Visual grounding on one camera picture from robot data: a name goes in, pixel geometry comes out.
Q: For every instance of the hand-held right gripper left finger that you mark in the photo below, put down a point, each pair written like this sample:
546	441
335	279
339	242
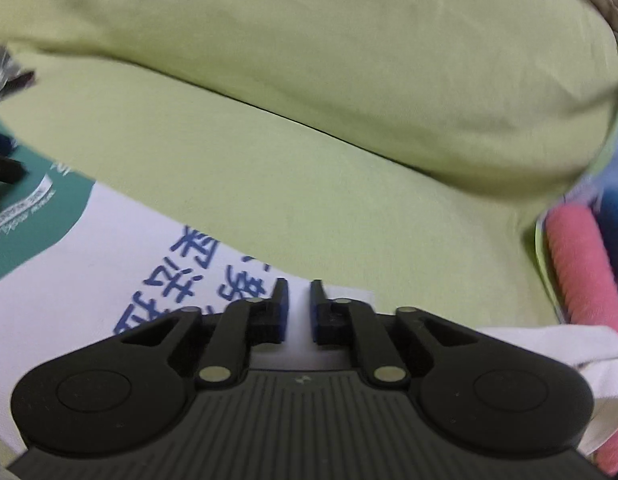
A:
281	310

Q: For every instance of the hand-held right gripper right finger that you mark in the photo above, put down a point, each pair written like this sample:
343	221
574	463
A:
316	315

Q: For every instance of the grey floral shopping bag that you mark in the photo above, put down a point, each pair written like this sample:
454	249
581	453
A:
4	67

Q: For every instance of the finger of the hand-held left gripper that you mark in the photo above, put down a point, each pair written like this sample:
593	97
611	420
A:
4	170

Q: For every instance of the pink knitted roll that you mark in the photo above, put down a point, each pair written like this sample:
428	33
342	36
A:
584	260

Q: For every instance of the green covered sofa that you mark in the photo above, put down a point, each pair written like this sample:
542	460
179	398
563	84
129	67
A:
339	85

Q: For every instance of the white printed shopping bag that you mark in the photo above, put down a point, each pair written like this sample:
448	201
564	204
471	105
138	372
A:
114	260

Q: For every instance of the pastel patchwork blanket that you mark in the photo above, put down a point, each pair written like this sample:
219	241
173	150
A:
540	255

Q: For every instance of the blue printed cloth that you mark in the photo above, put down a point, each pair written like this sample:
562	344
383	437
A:
611	195

